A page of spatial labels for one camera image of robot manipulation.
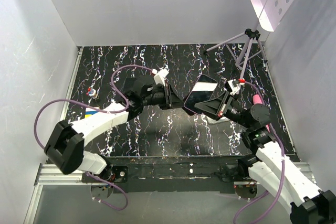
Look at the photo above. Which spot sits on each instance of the black phone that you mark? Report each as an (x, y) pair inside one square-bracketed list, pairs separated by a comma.
[(200, 92)]

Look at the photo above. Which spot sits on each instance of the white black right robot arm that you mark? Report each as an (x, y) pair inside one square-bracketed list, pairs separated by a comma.
[(268, 165)]

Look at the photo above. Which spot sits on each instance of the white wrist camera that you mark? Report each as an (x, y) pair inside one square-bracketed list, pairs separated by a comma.
[(233, 86), (159, 76)]

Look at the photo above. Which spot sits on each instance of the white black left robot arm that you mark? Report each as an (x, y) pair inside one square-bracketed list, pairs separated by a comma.
[(66, 145)]

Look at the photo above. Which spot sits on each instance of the small red white toy figure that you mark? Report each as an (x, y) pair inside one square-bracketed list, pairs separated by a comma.
[(92, 93)]

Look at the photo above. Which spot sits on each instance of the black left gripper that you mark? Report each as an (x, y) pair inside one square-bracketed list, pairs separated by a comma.
[(171, 99)]

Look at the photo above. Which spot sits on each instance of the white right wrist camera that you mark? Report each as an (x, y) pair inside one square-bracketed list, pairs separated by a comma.
[(233, 86)]

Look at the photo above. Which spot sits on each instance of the pink marker pen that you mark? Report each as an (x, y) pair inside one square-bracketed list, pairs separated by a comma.
[(257, 99)]

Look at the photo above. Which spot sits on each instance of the blue white yellow toy blocks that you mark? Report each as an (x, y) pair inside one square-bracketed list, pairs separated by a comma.
[(89, 112)]

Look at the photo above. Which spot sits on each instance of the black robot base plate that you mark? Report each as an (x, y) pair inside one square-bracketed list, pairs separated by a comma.
[(182, 174)]

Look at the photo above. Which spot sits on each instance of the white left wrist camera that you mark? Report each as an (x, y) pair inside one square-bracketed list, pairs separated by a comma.
[(159, 76)]

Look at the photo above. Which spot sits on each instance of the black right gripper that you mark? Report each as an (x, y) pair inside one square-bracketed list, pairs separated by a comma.
[(215, 105)]

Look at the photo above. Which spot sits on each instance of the lilac tripod music stand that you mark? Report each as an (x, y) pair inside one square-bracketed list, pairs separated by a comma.
[(269, 14)]

